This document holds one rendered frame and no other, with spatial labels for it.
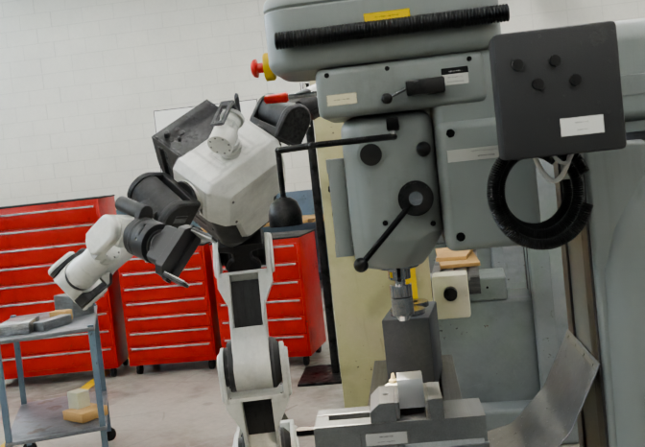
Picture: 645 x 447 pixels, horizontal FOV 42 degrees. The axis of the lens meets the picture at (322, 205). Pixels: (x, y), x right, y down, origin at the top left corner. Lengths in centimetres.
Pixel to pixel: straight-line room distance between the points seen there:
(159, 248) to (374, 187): 46
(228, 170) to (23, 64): 991
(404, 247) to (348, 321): 189
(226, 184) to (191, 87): 905
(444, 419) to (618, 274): 44
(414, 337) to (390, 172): 58
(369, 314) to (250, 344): 127
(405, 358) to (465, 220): 58
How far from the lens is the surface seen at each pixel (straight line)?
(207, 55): 1115
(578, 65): 144
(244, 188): 216
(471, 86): 167
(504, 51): 143
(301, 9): 168
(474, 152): 166
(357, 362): 361
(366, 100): 166
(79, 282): 201
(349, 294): 356
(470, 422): 173
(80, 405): 479
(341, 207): 177
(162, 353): 684
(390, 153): 168
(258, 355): 236
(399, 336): 213
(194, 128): 228
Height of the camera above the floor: 155
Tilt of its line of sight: 3 degrees down
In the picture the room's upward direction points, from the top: 6 degrees counter-clockwise
